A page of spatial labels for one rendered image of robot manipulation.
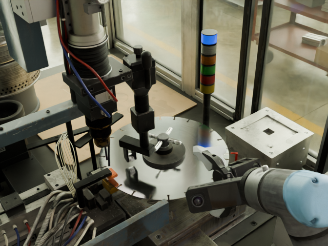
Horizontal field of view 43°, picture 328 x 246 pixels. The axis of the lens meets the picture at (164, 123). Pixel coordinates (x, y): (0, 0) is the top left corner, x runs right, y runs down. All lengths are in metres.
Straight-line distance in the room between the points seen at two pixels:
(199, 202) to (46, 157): 0.78
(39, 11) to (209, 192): 0.44
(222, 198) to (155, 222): 0.19
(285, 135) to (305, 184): 0.64
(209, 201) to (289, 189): 0.19
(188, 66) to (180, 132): 0.54
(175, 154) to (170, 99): 0.63
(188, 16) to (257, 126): 0.51
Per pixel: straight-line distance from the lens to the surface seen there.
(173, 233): 1.00
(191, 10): 1.52
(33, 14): 0.79
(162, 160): 1.02
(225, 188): 0.74
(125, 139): 0.98
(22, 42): 0.88
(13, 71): 1.48
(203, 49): 1.20
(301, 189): 0.60
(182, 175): 0.99
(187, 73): 1.64
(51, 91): 1.78
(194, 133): 1.13
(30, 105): 1.61
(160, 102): 1.62
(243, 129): 1.24
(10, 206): 1.10
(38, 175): 1.24
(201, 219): 1.04
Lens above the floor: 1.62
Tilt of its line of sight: 35 degrees down
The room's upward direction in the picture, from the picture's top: 2 degrees counter-clockwise
